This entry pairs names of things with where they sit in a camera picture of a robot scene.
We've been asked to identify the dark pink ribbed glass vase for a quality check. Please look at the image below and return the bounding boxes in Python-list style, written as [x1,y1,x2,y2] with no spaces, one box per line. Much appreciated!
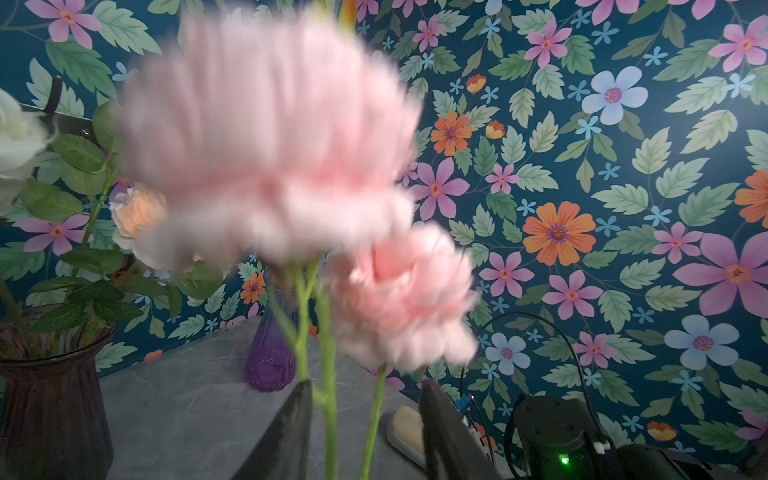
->
[1,318,115,479]

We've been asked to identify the cream double-bloom flower stem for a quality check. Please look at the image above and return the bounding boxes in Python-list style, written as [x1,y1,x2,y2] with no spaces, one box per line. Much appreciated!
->
[109,187,167,250]

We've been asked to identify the purple ribbed glass vase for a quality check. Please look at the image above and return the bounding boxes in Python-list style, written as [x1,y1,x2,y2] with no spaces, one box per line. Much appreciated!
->
[244,308,296,392]

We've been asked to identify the white rose stem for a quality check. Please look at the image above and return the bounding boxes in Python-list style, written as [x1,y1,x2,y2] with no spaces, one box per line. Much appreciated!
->
[0,90,51,207]

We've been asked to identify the pink double carnation stem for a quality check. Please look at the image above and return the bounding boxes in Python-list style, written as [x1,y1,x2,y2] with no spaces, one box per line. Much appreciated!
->
[113,9,477,479]

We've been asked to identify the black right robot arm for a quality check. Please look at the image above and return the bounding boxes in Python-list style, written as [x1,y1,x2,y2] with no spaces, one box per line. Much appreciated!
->
[504,394,747,480]

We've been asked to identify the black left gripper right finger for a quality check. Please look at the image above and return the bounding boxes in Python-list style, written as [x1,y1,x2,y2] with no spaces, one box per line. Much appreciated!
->
[419,379,501,480]

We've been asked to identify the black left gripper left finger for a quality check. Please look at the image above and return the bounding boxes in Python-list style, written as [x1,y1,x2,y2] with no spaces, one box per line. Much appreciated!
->
[232,380,313,480]

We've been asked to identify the pink rose stem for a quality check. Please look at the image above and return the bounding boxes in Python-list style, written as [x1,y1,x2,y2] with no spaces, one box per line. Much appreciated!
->
[13,103,142,345]

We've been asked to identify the black hook rail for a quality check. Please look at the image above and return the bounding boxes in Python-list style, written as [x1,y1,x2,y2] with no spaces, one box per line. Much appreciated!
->
[21,76,99,147]

